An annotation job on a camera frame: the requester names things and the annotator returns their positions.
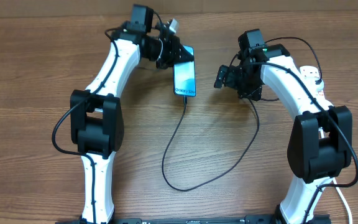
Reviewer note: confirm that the white charger plug adapter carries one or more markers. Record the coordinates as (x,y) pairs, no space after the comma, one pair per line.
(317,84)

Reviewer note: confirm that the white power strip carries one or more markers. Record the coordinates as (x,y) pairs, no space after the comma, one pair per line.
(307,72)

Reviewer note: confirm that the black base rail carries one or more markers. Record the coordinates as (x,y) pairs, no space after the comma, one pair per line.
(191,220)

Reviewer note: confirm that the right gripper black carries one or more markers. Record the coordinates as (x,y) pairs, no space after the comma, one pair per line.
(255,93)

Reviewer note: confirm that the blue Galaxy smartphone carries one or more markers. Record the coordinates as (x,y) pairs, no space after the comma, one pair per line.
(184,79)

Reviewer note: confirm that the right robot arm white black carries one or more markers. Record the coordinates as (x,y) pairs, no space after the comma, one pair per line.
(320,142)

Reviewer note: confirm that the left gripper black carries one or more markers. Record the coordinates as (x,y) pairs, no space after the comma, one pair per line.
(174,47)

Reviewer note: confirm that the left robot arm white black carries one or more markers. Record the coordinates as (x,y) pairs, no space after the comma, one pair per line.
(96,120)

